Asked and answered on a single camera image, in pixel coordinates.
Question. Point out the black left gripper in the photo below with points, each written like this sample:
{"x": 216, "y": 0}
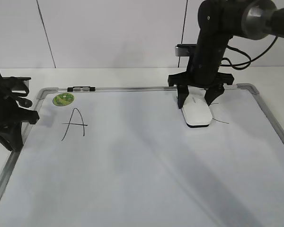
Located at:
{"x": 14, "y": 109}

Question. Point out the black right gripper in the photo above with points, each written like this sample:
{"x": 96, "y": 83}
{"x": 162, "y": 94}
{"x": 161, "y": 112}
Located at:
{"x": 202, "y": 70}

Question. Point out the white whiteboard eraser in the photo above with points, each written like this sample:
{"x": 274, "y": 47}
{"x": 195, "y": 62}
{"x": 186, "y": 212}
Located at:
{"x": 196, "y": 112}

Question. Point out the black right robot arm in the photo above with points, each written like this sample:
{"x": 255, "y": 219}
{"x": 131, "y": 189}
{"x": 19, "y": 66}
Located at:
{"x": 219, "y": 21}

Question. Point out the green round magnet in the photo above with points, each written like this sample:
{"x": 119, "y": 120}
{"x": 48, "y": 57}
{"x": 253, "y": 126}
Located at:
{"x": 63, "y": 99}

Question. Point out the black and clear marker clip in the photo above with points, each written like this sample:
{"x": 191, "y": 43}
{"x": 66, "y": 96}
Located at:
{"x": 81, "y": 89}

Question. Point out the white aluminium-framed whiteboard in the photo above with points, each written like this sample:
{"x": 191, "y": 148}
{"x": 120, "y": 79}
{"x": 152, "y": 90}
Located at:
{"x": 124, "y": 157}

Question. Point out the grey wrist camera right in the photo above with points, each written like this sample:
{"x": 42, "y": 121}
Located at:
{"x": 185, "y": 50}

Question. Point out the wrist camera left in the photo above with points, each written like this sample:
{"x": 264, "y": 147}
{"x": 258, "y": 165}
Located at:
{"x": 17, "y": 83}

